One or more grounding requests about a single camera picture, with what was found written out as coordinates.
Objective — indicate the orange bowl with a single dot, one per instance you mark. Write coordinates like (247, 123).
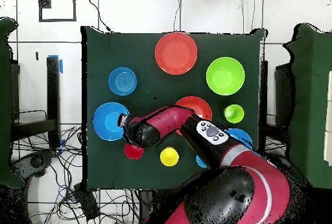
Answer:
(194, 104)
(176, 52)

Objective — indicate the small blue bowl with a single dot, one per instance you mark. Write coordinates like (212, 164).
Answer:
(122, 81)

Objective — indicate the large blue bowl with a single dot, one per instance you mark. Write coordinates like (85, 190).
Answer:
(106, 122)
(242, 134)

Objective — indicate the green bowl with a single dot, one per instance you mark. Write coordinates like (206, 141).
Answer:
(225, 76)

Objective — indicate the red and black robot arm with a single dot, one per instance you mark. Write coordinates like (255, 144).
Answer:
(168, 120)

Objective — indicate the yellow cup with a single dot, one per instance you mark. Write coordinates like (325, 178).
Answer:
(169, 157)

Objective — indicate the red cup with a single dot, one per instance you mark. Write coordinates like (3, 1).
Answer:
(133, 153)

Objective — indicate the dark green tablecloth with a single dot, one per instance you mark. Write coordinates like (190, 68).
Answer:
(145, 52)

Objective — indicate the lime green cup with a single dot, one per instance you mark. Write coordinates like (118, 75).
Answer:
(234, 115)

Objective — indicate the black power brick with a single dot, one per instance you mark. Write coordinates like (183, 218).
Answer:
(88, 203)

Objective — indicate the green cloth side table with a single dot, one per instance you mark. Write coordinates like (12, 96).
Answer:
(311, 104)
(5, 104)

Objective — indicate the black metal frame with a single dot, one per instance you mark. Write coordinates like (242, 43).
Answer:
(53, 91)

